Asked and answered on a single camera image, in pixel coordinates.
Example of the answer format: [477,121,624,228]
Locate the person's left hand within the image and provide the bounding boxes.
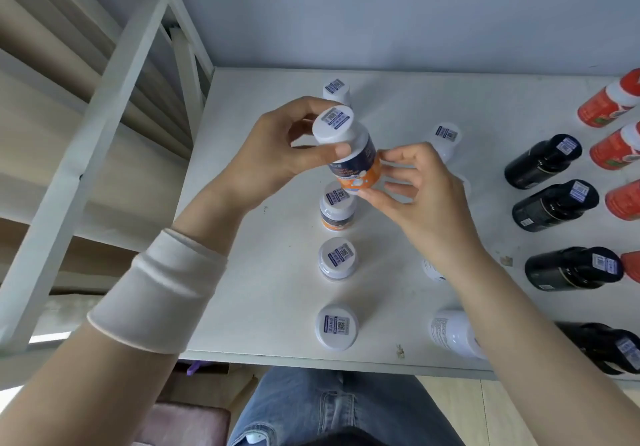
[207,96,353,216]

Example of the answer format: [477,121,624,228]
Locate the person's right hand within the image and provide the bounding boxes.
[357,142,489,281]

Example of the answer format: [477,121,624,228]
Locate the white cap navy orange bottle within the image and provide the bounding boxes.
[319,182,358,232]
[311,105,383,195]
[317,237,359,281]
[315,303,360,352]
[322,78,352,107]

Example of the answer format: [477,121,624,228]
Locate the white metal shelf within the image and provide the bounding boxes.
[0,0,640,391]

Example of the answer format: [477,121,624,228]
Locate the person's left forearm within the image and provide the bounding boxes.
[0,188,251,446]

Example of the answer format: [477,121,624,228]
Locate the person's right forearm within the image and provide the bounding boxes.
[439,248,640,446]

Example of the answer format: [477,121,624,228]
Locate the person's blue jeans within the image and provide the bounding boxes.
[227,366,466,446]

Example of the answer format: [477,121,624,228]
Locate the person's black shirt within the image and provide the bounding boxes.
[299,429,381,446]

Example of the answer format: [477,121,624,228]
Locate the white knit wristband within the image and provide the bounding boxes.
[86,228,229,355]

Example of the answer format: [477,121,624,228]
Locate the wooden chair brown seat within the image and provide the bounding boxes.
[132,401,232,446]

